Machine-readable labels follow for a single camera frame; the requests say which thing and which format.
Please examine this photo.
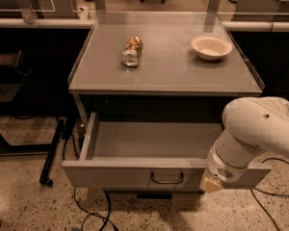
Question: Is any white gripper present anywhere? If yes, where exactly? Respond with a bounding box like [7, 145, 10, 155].
[199, 130, 264, 193]

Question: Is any grey top drawer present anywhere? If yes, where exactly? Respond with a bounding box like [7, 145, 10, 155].
[62, 112, 272, 193]

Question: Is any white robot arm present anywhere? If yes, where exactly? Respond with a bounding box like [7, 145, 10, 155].
[199, 97, 289, 193]

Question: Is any grey drawer cabinet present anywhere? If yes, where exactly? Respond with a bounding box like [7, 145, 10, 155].
[67, 11, 264, 200]

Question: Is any white bowl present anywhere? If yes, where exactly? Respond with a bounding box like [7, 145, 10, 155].
[191, 35, 233, 61]

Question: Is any crushed orange soda can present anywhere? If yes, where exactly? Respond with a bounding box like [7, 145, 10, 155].
[121, 36, 144, 67]

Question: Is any black floor cable right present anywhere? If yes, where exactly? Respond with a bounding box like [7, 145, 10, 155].
[250, 157, 289, 231]

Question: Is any black floor cable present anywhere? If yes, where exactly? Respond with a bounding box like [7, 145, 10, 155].
[250, 157, 289, 231]
[61, 125, 119, 231]

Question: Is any black floor cable left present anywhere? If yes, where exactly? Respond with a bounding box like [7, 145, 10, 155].
[61, 125, 119, 231]

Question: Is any black side table frame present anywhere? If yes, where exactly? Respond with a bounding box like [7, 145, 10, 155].
[0, 51, 64, 187]

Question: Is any white horizontal rail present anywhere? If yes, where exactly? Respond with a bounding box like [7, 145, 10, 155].
[0, 18, 289, 33]

